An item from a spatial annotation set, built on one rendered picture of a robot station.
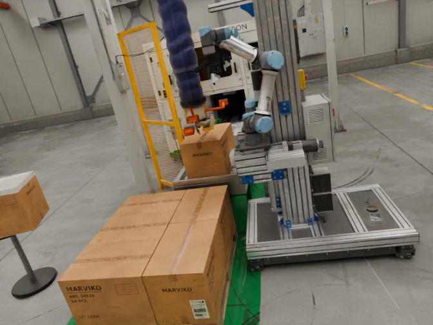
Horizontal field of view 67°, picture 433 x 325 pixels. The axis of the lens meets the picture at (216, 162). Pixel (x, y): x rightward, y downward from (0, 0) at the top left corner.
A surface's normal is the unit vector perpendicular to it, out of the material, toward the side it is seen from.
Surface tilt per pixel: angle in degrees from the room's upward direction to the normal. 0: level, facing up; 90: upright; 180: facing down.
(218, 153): 90
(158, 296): 90
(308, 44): 90
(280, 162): 90
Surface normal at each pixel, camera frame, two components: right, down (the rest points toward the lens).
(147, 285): -0.15, 0.37
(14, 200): 0.17, 0.31
